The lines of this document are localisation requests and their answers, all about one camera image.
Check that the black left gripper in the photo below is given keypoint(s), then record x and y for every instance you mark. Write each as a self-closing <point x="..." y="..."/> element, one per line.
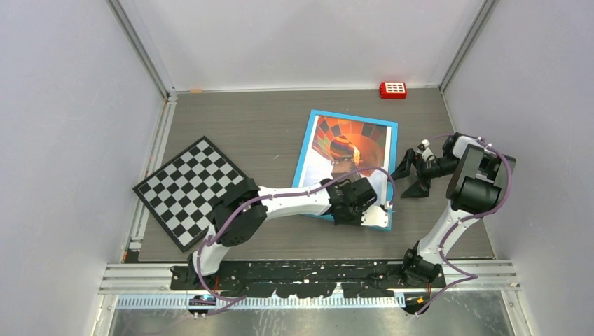
<point x="356" y="222"/>

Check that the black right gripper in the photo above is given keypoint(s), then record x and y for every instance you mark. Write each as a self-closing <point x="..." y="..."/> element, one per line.
<point x="422" y="187"/>

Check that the blue picture frame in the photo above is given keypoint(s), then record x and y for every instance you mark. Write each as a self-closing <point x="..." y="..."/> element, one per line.
<point x="351" y="147"/>

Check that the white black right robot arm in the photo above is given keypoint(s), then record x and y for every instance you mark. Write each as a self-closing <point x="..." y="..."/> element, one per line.
<point x="479" y="185"/>

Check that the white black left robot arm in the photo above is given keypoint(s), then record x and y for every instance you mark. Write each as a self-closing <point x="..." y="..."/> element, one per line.
<point x="240" y="212"/>

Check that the red toy brick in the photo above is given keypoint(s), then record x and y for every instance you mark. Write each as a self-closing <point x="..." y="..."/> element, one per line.
<point x="393" y="90"/>

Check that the black white chessboard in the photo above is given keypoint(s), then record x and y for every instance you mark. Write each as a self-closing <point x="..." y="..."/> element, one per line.
<point x="181" y="194"/>

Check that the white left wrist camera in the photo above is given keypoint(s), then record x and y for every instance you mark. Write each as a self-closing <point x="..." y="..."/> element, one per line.
<point x="378" y="217"/>

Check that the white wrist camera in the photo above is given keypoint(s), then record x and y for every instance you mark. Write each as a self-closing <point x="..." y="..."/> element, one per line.
<point x="378" y="217"/>
<point x="424" y="151"/>

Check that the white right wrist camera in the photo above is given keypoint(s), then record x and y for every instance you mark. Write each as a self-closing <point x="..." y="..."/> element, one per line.
<point x="424" y="151"/>

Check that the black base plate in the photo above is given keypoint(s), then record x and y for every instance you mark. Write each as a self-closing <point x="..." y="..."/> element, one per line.
<point x="303" y="278"/>

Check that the aluminium front rail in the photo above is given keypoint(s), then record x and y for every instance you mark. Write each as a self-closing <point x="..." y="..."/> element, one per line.
<point x="148" y="286"/>

